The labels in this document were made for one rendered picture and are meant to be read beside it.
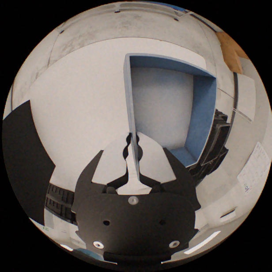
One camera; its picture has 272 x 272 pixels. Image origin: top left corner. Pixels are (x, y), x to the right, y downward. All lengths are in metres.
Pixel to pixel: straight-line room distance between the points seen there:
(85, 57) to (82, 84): 0.06
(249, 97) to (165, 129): 2.45
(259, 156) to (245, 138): 0.73
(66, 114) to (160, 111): 0.21
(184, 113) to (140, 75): 0.12
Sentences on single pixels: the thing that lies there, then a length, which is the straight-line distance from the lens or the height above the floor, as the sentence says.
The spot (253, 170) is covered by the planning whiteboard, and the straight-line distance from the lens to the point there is 2.81.
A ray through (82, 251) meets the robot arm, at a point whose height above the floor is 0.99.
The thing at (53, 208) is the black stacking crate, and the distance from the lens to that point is 0.65.
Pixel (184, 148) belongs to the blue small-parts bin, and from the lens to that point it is 0.26.
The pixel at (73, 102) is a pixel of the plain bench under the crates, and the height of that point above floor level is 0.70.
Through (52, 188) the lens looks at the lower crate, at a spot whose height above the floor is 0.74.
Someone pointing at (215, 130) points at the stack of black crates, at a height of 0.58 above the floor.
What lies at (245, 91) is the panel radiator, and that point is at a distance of 2.57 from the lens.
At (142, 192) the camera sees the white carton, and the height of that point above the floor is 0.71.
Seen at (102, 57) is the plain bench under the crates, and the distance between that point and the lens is 0.20.
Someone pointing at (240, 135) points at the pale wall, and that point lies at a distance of 2.69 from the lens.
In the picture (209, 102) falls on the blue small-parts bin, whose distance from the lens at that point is 0.19.
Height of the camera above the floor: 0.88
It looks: 57 degrees down
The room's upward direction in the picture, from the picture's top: 163 degrees clockwise
